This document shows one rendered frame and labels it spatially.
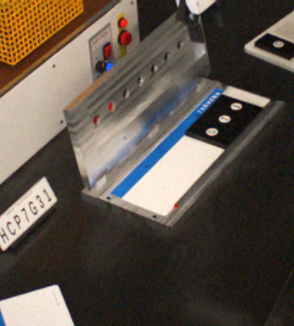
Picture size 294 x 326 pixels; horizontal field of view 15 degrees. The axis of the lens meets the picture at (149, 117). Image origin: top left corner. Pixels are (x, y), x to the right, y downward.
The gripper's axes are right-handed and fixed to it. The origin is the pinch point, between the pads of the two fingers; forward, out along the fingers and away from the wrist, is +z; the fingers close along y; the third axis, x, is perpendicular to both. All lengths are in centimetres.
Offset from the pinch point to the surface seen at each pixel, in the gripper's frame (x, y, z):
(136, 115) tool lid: 6.4, -19.0, 10.6
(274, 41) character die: 4.0, 27.3, 19.2
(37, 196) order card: 12.1, -44.1, 14.1
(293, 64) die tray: -3.2, 22.9, 21.5
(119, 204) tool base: -0.2, -35.9, 18.6
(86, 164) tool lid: 5.3, -36.1, 10.5
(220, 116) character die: -2.2, -4.1, 18.6
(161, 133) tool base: 5.8, -14.0, 18.0
